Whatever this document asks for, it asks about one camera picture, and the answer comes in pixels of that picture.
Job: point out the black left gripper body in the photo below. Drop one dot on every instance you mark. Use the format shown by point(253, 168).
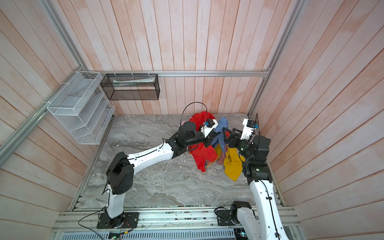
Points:
point(198, 137)

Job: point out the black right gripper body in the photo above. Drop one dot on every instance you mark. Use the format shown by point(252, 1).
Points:
point(243, 146)

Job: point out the blue plaid shirt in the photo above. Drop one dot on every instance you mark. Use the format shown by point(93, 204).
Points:
point(220, 139)

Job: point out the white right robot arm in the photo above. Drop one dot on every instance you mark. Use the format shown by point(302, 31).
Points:
point(266, 224)

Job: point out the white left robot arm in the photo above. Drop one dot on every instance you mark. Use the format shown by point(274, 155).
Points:
point(120, 173)

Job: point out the red cloth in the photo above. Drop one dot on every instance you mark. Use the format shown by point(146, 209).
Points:
point(201, 154)

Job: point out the dusty rose cloth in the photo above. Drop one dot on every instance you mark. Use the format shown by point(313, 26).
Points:
point(221, 156)

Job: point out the yellow cloth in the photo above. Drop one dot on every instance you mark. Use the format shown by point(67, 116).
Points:
point(233, 164)

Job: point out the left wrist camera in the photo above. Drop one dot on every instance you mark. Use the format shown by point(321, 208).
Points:
point(208, 126)

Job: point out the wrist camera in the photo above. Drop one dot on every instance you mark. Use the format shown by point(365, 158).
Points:
point(249, 129)
point(208, 126)

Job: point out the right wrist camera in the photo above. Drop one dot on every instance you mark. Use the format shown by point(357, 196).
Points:
point(249, 129)

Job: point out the aluminium frame rail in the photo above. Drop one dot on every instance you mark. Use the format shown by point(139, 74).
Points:
point(184, 73)

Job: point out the black wire mesh basket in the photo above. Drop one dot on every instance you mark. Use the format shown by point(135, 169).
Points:
point(126, 87)

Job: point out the white wire mesh shelf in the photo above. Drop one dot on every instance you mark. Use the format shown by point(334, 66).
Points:
point(81, 110)

